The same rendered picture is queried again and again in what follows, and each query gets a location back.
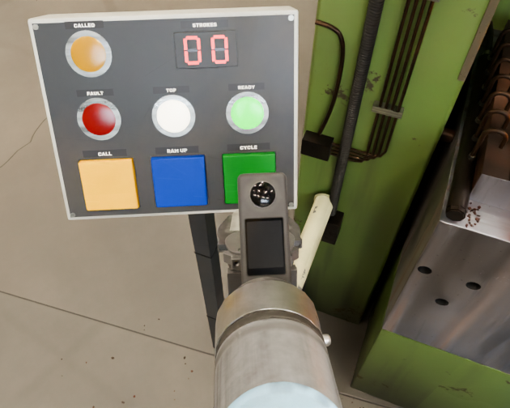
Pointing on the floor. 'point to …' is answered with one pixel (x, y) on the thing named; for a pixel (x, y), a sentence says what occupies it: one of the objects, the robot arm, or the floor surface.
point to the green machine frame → (353, 277)
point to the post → (207, 240)
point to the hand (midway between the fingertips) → (255, 204)
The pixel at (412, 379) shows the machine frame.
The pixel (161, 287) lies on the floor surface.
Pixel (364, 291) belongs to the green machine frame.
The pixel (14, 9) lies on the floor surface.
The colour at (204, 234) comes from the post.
